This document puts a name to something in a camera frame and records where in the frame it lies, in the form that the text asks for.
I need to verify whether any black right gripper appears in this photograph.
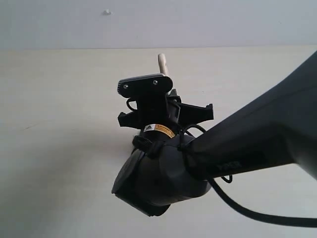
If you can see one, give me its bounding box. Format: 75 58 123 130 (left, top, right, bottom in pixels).
117 90 213 136

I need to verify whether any white handled paint brush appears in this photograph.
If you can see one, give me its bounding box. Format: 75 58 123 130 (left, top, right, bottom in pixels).
158 53 169 76

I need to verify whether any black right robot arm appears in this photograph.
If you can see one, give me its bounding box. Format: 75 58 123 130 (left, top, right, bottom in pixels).
112 54 317 220

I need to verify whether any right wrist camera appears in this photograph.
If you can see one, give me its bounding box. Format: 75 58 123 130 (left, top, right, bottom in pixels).
117 73 173 98

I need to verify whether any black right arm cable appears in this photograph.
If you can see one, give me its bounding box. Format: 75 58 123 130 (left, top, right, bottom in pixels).
125 98 317 227

